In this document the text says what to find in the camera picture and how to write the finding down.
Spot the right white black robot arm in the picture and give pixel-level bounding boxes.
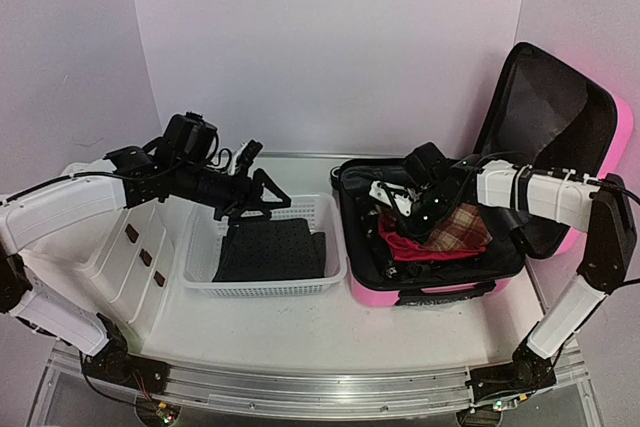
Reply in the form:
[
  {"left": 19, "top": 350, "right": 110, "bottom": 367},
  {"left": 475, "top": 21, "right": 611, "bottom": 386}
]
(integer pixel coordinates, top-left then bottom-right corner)
[{"left": 389, "top": 143, "right": 639, "bottom": 403}]

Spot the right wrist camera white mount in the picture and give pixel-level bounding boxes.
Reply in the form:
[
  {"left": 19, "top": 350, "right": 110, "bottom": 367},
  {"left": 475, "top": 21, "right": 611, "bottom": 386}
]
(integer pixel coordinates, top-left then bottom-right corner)
[{"left": 369, "top": 180, "right": 418, "bottom": 218}]

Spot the black white patterned garment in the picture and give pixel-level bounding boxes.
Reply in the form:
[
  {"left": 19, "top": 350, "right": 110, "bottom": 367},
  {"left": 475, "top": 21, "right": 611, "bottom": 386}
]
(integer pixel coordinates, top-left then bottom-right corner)
[{"left": 355, "top": 200, "right": 434, "bottom": 283}]

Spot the pink hard-shell suitcase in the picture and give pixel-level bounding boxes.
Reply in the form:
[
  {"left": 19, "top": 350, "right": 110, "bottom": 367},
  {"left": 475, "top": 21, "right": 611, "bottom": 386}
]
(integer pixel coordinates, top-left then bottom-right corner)
[{"left": 333, "top": 42, "right": 636, "bottom": 307}]

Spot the white drawer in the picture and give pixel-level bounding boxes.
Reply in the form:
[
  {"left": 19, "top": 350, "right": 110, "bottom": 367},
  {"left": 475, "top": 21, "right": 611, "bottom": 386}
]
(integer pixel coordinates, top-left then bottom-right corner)
[
  {"left": 130, "top": 242, "right": 175, "bottom": 339},
  {"left": 113, "top": 222, "right": 173, "bottom": 323},
  {"left": 104, "top": 205, "right": 161, "bottom": 302}
]

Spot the black polka dot garment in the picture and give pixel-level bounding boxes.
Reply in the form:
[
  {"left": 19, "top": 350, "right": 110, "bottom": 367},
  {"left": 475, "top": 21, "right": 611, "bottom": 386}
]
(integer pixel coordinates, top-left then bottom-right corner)
[{"left": 213, "top": 218, "right": 326, "bottom": 282}]

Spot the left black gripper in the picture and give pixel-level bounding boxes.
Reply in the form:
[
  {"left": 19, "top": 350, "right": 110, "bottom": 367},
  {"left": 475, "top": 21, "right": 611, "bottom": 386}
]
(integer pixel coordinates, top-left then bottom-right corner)
[{"left": 171, "top": 158, "right": 292, "bottom": 226}]

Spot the white perforated plastic basket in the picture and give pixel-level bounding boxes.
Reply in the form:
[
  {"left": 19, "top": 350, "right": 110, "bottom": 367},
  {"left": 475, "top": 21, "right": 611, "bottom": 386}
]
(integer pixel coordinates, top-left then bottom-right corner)
[{"left": 177, "top": 193, "right": 348, "bottom": 298}]

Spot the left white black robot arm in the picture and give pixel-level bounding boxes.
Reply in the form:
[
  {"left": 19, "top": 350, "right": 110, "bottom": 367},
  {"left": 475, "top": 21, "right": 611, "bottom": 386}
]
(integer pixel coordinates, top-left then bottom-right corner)
[{"left": 1, "top": 112, "right": 291, "bottom": 384}]

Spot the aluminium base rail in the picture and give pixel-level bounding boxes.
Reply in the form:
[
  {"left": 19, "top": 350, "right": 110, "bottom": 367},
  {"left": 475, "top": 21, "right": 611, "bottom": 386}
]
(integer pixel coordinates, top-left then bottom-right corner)
[{"left": 49, "top": 342, "right": 589, "bottom": 420}]

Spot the white rectangular foam box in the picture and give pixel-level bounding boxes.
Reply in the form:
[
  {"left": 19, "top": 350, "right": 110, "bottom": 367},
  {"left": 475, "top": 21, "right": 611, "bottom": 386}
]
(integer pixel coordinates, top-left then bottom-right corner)
[{"left": 1, "top": 160, "right": 173, "bottom": 340}]

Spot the solid red garment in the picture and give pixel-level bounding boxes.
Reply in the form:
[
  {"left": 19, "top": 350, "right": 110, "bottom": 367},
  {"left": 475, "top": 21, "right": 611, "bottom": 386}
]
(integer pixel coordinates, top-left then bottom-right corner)
[{"left": 383, "top": 226, "right": 488, "bottom": 261}]

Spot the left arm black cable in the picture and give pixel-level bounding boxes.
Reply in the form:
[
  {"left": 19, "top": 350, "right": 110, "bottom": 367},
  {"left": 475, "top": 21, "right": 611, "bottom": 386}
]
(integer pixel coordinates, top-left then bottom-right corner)
[{"left": 199, "top": 129, "right": 236, "bottom": 173}]

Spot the red plaid garment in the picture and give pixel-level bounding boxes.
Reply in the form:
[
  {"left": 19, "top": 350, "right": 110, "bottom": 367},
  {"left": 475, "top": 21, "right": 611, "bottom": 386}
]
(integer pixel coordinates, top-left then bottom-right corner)
[{"left": 423, "top": 203, "right": 492, "bottom": 253}]

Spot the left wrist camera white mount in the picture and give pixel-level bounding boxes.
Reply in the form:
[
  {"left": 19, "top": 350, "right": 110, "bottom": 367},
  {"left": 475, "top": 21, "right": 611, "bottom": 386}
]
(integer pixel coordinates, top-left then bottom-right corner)
[{"left": 225, "top": 142, "right": 248, "bottom": 176}]

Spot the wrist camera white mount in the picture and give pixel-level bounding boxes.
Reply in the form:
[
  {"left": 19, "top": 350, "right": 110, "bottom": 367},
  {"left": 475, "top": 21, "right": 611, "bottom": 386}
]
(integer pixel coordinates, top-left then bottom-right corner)
[
  {"left": 225, "top": 142, "right": 248, "bottom": 176},
  {"left": 369, "top": 180, "right": 418, "bottom": 218}
]

